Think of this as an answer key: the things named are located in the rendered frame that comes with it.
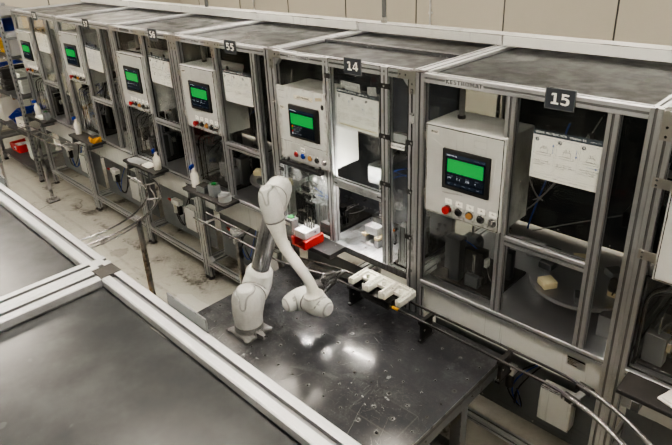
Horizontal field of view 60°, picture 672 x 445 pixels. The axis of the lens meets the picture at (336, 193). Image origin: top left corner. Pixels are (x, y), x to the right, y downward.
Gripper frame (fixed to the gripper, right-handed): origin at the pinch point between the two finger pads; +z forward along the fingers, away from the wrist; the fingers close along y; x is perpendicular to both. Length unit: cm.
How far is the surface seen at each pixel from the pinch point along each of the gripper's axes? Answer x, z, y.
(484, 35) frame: -24, 99, 120
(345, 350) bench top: -30.7, -29.1, -19.8
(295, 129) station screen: 50, 17, 71
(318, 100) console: 31, 20, 91
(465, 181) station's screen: -67, 17, 69
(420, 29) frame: 21, 99, 120
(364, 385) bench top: -55, -41, -20
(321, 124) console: 30, 20, 77
